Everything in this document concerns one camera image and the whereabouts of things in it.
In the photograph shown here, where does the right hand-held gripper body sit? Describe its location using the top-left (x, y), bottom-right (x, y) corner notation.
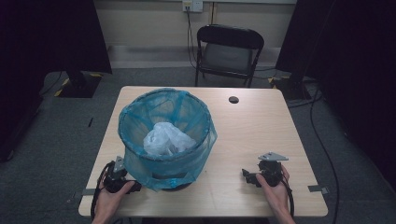
top-left (257, 151), bottom-right (290, 188)

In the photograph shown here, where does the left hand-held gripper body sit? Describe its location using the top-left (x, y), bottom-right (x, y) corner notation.
top-left (104, 155), bottom-right (136, 194)

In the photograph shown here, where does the bin with blue liner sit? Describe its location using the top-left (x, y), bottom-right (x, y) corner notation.
top-left (117, 87), bottom-right (219, 192)

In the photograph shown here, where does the black mesh trash bin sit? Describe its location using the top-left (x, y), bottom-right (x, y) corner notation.
top-left (118, 89), bottom-right (217, 192)

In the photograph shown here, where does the person's left hand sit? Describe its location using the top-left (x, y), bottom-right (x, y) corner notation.
top-left (92, 180), bottom-right (136, 224)

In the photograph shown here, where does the person's right hand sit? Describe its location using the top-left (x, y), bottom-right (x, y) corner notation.
top-left (255, 164), bottom-right (292, 218)

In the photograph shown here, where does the crumpled white plastic bag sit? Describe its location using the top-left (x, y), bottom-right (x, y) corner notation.
top-left (142, 121), bottom-right (198, 158)

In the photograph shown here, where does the black stand base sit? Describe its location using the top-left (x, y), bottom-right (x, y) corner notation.
top-left (58, 69), bottom-right (104, 99)
top-left (270, 75), bottom-right (313, 103)

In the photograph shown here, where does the black folding chair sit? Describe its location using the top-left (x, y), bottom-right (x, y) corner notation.
top-left (194, 24), bottom-right (266, 89)

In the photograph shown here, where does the black curtain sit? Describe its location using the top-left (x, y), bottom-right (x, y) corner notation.
top-left (0, 0), bottom-right (113, 162)
top-left (275, 0), bottom-right (396, 189)

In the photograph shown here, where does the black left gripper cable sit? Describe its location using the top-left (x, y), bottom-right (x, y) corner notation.
top-left (90, 161), bottom-right (115, 220)

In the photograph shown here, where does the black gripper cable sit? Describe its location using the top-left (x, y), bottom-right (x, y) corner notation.
top-left (280, 177), bottom-right (296, 217)
top-left (90, 161), bottom-right (115, 220)

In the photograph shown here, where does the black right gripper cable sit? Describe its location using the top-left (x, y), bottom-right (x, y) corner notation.
top-left (280, 177), bottom-right (296, 217)

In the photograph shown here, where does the long black floor cable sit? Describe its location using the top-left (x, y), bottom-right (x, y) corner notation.
top-left (309, 89), bottom-right (341, 224)

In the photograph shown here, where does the black wall outlet cable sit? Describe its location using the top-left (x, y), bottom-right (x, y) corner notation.
top-left (185, 8), bottom-right (199, 71)

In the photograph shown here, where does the white wall outlet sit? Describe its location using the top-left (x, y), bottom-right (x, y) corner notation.
top-left (181, 0), bottom-right (205, 14)

